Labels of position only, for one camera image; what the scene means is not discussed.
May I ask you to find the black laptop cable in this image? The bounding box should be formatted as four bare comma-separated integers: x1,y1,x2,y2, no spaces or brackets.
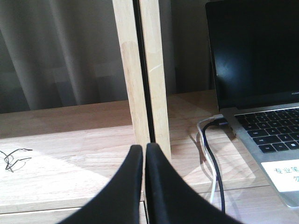
201,119,228,212

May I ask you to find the thin black wire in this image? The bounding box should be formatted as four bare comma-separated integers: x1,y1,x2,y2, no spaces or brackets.
0,148,33,173

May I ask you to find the grey curtain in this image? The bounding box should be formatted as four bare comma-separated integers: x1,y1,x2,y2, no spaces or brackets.
0,0,213,113

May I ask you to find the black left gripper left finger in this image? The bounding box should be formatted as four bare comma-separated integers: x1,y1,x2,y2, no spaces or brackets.
60,145,143,224

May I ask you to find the white laptop cable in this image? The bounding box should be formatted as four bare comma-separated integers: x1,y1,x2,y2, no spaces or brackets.
196,113,224,204

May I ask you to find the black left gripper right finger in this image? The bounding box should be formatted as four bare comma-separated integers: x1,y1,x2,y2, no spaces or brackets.
145,143,239,224

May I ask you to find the wooden shelf desk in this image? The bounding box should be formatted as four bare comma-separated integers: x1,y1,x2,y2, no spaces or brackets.
0,0,299,224

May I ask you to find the grey open laptop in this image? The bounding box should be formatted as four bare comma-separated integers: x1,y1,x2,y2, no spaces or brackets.
205,0,299,208

